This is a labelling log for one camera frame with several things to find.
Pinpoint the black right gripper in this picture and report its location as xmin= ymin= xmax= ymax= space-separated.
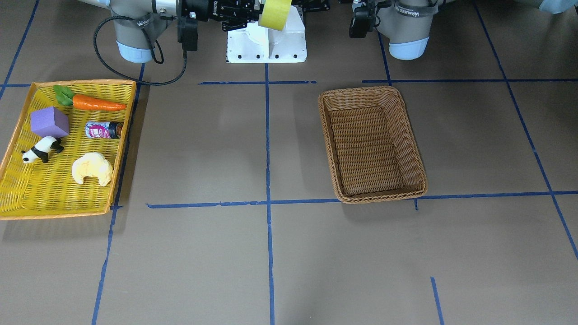
xmin=180 ymin=0 xmax=262 ymax=32

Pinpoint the yellow clear tape roll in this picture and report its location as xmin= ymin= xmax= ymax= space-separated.
xmin=258 ymin=0 xmax=292 ymax=31

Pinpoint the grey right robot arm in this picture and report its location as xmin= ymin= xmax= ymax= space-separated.
xmin=86 ymin=0 xmax=265 ymax=63

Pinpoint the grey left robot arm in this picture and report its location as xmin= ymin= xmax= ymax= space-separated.
xmin=372 ymin=0 xmax=577 ymax=61

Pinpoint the brown wicker basket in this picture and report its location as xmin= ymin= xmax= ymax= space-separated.
xmin=318 ymin=86 xmax=428 ymax=204

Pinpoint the yellow woven tray basket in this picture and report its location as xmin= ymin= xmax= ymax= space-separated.
xmin=0 ymin=79 xmax=137 ymax=220

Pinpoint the blue floor tape cross line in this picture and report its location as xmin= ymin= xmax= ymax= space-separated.
xmin=147 ymin=190 xmax=578 ymax=209

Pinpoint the small pink label bottle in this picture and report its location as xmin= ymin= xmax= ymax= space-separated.
xmin=85 ymin=121 xmax=123 ymax=139

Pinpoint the orange toy carrot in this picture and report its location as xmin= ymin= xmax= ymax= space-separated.
xmin=52 ymin=85 xmax=127 ymax=111

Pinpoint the yellow toy croissant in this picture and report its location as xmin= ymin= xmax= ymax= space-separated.
xmin=71 ymin=152 xmax=113 ymax=186

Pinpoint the purple foam cube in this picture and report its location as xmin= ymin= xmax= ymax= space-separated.
xmin=30 ymin=106 xmax=70 ymax=138

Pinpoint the toy panda figure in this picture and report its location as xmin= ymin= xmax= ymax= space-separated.
xmin=21 ymin=136 xmax=64 ymax=164

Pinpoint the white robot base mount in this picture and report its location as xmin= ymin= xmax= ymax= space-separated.
xmin=226 ymin=6 xmax=308 ymax=64

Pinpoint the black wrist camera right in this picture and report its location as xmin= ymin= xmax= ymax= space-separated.
xmin=177 ymin=16 xmax=198 ymax=51

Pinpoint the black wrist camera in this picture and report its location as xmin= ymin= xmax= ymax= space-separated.
xmin=177 ymin=16 xmax=198 ymax=51
xmin=349 ymin=3 xmax=375 ymax=39

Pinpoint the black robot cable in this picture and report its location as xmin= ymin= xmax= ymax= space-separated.
xmin=93 ymin=16 xmax=188 ymax=86

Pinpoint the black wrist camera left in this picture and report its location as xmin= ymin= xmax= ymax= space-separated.
xmin=349 ymin=3 xmax=375 ymax=39

